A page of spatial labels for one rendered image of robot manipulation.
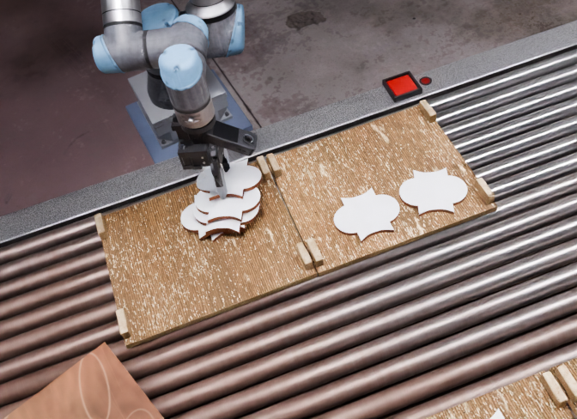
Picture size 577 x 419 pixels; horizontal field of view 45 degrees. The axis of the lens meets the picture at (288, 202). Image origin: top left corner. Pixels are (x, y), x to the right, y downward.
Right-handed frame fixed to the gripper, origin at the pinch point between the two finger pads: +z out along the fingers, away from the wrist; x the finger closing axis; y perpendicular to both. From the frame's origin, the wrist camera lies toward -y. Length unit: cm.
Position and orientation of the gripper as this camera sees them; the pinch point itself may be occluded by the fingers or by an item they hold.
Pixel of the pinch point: (227, 181)
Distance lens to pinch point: 151.1
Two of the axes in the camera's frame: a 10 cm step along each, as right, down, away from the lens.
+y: -9.9, 0.6, 1.2
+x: -0.3, 7.8, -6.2
